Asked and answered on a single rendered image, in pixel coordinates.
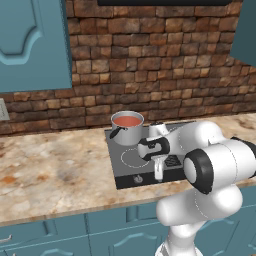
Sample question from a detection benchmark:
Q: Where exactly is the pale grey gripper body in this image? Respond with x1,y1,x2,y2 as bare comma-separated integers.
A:
152,155,167,183

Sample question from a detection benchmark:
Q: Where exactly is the red marinara sauce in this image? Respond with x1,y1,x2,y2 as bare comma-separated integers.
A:
114,115,143,128

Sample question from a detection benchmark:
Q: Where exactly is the black hob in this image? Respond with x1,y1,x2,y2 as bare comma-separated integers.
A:
104,121,202,191

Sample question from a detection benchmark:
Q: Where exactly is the narrow teal drawer front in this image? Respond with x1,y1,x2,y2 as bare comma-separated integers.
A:
85,202,162,235

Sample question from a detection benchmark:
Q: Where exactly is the teal base cupboard door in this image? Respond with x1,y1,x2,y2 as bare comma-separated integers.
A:
194,185,256,256
88,225,172,256
0,234,92,256

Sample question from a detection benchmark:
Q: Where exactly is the wide teal drawer front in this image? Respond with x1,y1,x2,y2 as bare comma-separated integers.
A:
0,213,90,249

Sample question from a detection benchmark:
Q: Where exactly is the black extractor hood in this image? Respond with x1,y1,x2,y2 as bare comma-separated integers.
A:
96,0,234,7

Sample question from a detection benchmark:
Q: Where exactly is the silver saucepan with black handle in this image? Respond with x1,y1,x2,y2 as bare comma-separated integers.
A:
109,110,145,147

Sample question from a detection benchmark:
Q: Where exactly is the teal wall cupboard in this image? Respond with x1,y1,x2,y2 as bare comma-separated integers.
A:
229,0,256,68

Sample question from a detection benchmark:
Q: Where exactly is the grey wall socket plate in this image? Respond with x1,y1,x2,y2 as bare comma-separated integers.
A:
0,97,11,122

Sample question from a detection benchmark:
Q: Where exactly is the silver drawer handle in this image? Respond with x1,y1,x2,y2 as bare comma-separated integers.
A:
0,234,13,245

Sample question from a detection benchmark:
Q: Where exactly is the teal wall cupboard door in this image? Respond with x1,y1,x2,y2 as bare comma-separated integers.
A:
0,0,74,94

